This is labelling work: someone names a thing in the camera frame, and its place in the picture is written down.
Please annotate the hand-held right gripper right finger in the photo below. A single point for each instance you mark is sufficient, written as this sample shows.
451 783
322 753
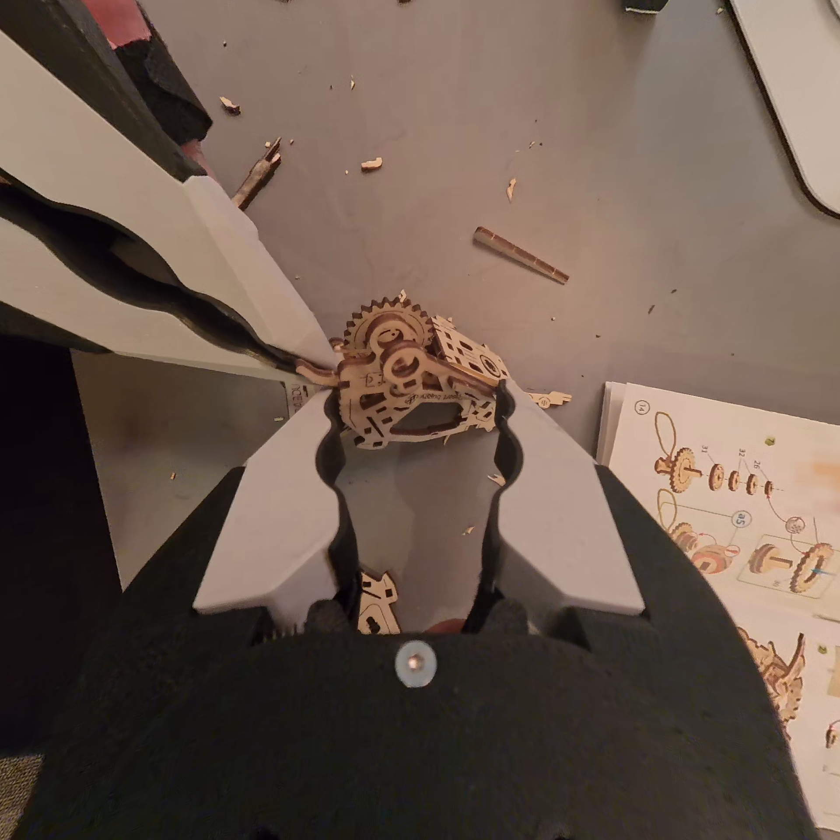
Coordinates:
564 538

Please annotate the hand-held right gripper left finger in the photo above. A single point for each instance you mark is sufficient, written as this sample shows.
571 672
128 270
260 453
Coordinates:
275 525

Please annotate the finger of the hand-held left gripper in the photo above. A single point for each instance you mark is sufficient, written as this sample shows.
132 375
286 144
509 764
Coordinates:
65 282
98 138

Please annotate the wooden buggy model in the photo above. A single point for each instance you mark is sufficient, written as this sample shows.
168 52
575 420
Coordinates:
394 394

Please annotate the ornate flat wooden part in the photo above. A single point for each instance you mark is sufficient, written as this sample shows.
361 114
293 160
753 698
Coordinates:
377 600

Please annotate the dark splintered wood scrap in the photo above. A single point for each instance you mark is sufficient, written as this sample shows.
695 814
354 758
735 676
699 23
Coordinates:
256 177

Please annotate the open instruction booklet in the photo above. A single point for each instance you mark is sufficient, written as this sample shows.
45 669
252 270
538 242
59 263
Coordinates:
722 459

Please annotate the tapered wooden stick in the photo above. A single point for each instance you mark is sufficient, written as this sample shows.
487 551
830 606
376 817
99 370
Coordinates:
522 256

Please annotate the white stand base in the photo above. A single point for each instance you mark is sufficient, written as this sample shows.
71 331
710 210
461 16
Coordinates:
787 79

